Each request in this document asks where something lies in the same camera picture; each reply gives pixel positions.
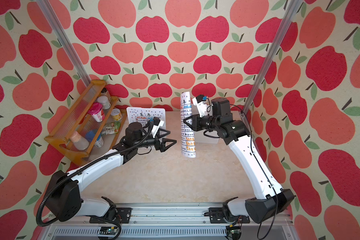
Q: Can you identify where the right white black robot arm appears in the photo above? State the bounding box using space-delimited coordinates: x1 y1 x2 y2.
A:
182 95 295 224

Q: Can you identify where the magenta lid white cup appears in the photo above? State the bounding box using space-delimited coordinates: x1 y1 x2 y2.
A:
88 103 105 123

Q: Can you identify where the green label snack packet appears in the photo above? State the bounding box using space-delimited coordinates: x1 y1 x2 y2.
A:
101 122 121 135

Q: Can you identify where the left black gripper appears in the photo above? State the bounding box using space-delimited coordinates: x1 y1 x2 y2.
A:
134 127 177 153

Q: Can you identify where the right aluminium corner post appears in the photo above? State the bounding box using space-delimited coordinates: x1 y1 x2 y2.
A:
242 0 304 115

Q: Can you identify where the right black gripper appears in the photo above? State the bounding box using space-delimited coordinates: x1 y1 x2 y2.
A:
184 114 219 133

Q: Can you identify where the left aluminium corner post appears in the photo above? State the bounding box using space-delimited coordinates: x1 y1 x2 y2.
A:
36 0 91 86

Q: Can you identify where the aluminium corner post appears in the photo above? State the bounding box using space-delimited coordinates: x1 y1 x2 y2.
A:
36 0 91 86
242 0 304 115

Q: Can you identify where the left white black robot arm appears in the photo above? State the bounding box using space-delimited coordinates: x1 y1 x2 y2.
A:
36 118 177 227

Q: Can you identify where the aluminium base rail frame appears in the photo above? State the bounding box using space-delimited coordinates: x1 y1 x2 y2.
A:
36 203 299 240

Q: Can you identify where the white menu rack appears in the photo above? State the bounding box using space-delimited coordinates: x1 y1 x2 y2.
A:
194 130 219 144
126 106 167 130

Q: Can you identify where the blue lid white jar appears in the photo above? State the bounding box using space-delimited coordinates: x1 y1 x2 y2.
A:
85 129 105 148

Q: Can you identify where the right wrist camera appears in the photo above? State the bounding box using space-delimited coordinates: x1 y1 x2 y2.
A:
192 95 211 118

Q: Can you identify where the white lidded jar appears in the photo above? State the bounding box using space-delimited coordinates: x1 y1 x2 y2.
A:
97 96 111 110

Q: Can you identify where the pink capped clear bottle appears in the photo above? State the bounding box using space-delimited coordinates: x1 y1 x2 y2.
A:
70 131 89 151

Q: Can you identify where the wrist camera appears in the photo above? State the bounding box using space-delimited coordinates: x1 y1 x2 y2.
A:
148 117 165 138
192 95 211 118

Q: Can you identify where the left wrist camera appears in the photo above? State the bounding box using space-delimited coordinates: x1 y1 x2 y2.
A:
148 117 165 138

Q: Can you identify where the orange wooden shelf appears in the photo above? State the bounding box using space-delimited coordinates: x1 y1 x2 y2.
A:
45 80 119 166

